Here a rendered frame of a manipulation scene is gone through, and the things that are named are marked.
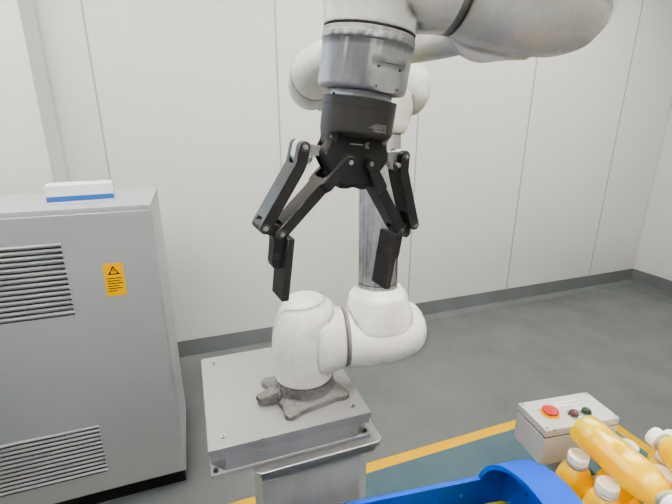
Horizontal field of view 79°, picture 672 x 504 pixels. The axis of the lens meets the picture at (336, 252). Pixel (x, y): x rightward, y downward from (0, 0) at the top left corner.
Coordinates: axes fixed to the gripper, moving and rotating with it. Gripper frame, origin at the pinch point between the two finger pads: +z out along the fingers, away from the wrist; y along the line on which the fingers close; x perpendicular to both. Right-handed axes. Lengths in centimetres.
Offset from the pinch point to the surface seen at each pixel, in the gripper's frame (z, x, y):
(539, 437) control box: 45, 1, 62
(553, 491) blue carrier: 30.2, -16.2, 32.9
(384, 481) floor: 155, 80, 98
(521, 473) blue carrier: 31.4, -11.3, 32.4
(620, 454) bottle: 35, -15, 59
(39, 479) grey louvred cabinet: 150, 140, -51
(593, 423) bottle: 34, -8, 62
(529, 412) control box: 42, 6, 63
